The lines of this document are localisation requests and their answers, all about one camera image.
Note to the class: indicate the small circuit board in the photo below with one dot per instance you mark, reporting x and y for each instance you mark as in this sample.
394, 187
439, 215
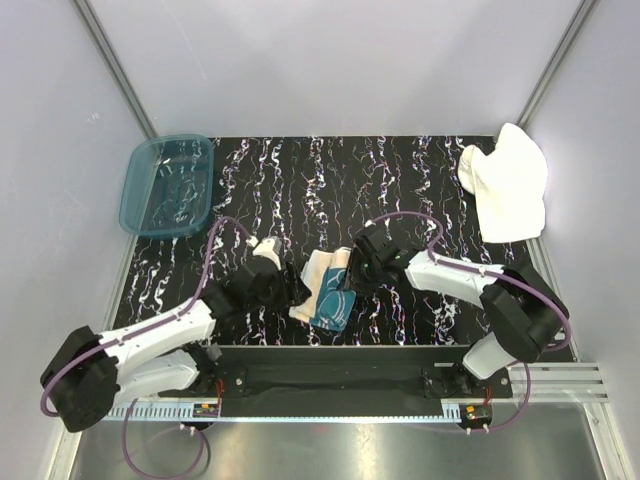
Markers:
206, 410
477, 412

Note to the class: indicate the teal transparent plastic bin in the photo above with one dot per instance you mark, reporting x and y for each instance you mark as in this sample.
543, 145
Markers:
168, 187

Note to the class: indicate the right small circuit board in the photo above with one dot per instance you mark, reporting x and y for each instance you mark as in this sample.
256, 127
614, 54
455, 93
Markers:
477, 412

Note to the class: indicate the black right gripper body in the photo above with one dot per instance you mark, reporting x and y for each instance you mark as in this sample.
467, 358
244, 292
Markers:
361, 274

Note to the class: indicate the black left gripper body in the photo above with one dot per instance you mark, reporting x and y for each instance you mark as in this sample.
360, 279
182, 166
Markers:
275, 296

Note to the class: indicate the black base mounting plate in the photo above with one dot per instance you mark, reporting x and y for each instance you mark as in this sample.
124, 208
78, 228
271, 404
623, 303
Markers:
418, 370

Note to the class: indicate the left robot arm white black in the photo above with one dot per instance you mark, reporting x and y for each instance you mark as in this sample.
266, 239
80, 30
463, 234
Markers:
91, 373

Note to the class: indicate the left small circuit board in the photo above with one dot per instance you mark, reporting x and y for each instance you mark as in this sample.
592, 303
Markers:
206, 410

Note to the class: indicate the white towel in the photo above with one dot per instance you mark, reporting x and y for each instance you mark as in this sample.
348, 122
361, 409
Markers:
508, 185

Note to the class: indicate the aluminium frame rail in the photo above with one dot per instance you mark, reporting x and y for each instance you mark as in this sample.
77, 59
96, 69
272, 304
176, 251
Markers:
545, 383

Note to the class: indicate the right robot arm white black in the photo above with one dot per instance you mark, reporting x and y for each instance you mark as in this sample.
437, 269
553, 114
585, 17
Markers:
523, 312

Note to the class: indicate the teal beige Doraemon towel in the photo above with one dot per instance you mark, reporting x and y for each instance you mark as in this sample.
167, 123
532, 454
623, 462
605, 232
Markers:
329, 307

